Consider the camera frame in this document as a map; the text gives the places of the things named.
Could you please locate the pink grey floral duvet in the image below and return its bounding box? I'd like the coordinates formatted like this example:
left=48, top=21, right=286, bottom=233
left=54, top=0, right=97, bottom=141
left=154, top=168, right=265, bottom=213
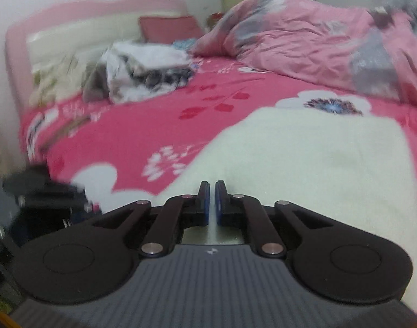
left=192, top=0, right=417, bottom=106

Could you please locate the cream fleece sweater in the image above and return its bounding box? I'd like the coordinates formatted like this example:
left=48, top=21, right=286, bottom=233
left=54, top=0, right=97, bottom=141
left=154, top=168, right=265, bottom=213
left=154, top=107, right=417, bottom=312

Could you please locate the red snack bag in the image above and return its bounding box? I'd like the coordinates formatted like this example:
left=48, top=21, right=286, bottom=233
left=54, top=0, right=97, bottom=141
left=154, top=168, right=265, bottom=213
left=206, top=12, right=224, bottom=30

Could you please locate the pile of white clothes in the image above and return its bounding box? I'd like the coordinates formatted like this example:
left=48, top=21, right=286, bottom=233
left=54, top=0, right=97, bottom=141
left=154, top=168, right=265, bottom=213
left=82, top=42, right=194, bottom=104

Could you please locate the dark red cushion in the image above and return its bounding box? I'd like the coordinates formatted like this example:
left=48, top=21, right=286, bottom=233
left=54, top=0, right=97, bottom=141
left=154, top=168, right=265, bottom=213
left=139, top=16, right=204, bottom=45

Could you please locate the pink white bed headboard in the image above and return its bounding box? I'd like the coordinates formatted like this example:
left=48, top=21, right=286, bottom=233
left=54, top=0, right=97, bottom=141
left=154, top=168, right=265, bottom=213
left=5, top=0, right=188, bottom=114

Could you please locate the pink floral bed blanket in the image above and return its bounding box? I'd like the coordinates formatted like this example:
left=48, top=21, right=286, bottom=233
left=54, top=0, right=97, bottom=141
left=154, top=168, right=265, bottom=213
left=19, top=58, right=417, bottom=211

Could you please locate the light blue garment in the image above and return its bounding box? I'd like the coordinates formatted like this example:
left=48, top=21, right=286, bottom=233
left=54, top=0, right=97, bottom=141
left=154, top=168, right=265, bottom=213
left=172, top=38, right=197, bottom=51

